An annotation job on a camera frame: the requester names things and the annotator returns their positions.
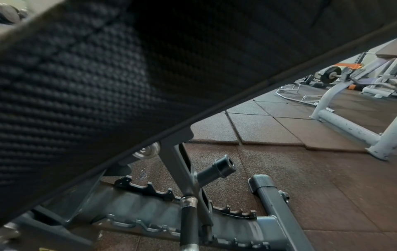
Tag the chrome trap bar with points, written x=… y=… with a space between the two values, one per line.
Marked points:
x=307 y=100

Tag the dark machine base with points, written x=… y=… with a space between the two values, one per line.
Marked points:
x=276 y=208

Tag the pale grey plate machine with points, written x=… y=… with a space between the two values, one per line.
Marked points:
x=344 y=125

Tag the ribbed black bench backrest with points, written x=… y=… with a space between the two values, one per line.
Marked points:
x=124 y=85

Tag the small black weight plate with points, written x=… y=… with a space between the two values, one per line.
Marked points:
x=329 y=74

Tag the black toothed adjustment rail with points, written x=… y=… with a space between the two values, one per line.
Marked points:
x=139 y=187

